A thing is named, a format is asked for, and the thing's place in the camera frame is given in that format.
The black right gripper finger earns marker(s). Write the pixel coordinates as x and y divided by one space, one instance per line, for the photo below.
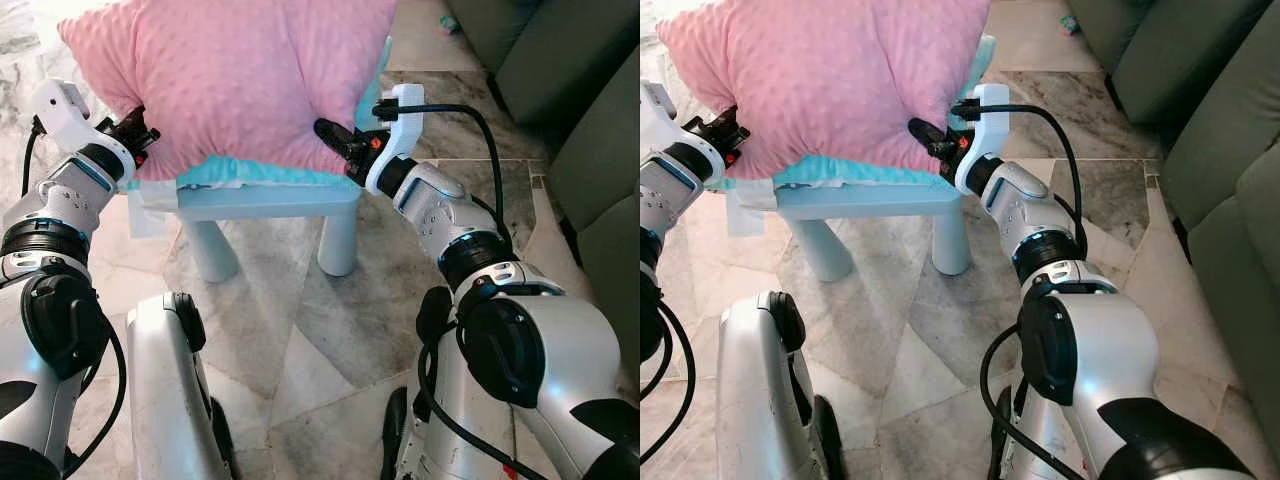
332 133
923 131

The pink dotted plush pillow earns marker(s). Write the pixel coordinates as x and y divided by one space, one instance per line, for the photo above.
230 80
830 80

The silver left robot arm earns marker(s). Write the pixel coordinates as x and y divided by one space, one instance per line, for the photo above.
675 195
60 195

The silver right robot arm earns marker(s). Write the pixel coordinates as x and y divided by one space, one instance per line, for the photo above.
540 340
1100 340

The green leather sofa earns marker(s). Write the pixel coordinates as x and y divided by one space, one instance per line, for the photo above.
605 200
1230 220

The green sofa section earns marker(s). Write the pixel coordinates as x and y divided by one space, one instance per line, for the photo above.
560 50
1160 50

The small light blue table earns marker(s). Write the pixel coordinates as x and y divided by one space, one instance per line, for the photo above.
870 200
270 200

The small teal toy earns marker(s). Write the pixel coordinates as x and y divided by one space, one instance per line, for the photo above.
451 24
1071 24

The silver left robot leg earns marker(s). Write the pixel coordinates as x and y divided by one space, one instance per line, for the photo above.
165 400
760 400

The silver robot leg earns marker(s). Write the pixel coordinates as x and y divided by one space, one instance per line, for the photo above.
470 440
1040 450
760 400
165 400

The silver right robot leg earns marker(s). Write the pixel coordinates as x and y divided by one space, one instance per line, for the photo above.
470 440
1040 450

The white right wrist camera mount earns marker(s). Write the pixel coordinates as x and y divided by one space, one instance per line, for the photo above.
405 130
990 130

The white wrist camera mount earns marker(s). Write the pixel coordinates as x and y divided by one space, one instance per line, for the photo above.
990 130
65 115
405 130
660 115

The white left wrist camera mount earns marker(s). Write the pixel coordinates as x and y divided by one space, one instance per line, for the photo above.
660 115
65 115

